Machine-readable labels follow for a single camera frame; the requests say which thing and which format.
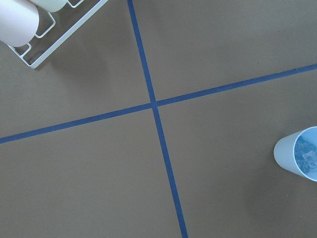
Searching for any light blue plastic cup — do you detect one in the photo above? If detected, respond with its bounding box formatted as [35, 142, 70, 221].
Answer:
[273, 126, 317, 182]

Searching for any pale green plastic cup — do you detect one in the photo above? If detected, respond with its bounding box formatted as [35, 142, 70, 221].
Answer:
[30, 0, 68, 12]

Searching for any pink plastic cup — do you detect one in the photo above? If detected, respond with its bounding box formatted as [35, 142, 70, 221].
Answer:
[0, 0, 39, 47]

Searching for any white wire cup rack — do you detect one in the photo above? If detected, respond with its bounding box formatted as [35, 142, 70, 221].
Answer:
[9, 0, 107, 69]

